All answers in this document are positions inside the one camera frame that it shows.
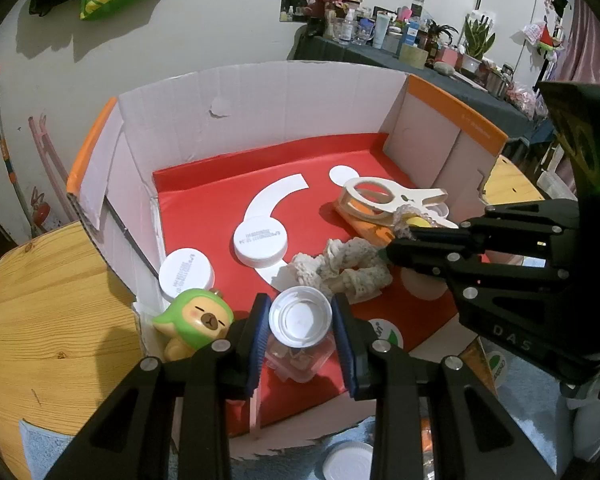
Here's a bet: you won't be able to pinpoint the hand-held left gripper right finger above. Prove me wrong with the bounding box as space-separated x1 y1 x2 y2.
331 292 556 480

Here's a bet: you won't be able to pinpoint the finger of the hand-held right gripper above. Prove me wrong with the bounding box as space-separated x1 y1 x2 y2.
386 237 581 312
409 199 581 257

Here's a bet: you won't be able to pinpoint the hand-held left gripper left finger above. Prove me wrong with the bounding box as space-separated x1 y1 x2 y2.
45 292 273 480

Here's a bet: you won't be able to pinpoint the clear plastic box of trinkets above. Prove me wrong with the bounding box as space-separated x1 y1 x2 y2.
265 332 337 385

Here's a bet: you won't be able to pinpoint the white cap with green label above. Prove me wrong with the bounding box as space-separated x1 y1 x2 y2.
367 317 405 351

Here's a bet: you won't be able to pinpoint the pink clothes peg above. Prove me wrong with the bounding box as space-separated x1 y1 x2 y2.
249 387 263 441

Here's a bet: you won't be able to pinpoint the orange and white cardboard box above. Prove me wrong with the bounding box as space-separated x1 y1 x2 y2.
66 60 511 461

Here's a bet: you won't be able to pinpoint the yellow and green toy figure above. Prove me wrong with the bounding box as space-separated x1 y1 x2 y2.
151 287 236 363

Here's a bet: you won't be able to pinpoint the cream lace scrunchie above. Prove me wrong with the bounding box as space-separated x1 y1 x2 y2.
287 237 393 303

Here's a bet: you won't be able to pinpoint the large cream clothes peg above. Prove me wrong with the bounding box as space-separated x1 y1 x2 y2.
337 177 453 231

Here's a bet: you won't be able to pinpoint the orange plastic item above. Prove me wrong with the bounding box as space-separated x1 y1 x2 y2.
332 200 396 247

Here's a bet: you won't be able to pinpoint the person's white clothing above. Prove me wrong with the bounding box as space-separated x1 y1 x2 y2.
555 360 600 466

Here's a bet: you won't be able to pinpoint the dark cloth covered counter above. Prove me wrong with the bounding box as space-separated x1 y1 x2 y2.
292 25 541 141

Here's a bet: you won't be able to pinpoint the red and green decoration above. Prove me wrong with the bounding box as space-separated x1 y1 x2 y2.
535 22 566 53

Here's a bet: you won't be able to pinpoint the potted snake plant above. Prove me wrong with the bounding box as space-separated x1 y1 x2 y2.
461 10 496 73

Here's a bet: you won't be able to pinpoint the pink curtain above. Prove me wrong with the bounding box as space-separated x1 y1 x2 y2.
555 0 600 91

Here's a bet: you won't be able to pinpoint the dark leafy plant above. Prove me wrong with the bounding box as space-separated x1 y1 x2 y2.
427 20 461 46

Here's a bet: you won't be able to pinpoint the white cabinet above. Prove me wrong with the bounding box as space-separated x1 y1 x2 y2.
480 0 543 71

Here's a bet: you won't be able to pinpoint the cluster of bottles and jars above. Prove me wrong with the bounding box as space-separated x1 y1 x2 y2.
325 0 461 68

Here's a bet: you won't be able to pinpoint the blue fluffy towel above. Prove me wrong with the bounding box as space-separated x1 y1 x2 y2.
19 350 563 480

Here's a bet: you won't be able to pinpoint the pink sticks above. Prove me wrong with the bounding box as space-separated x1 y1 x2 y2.
27 114 76 223

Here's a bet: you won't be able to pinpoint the pole with orange tip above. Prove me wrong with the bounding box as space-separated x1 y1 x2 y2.
0 64 38 241

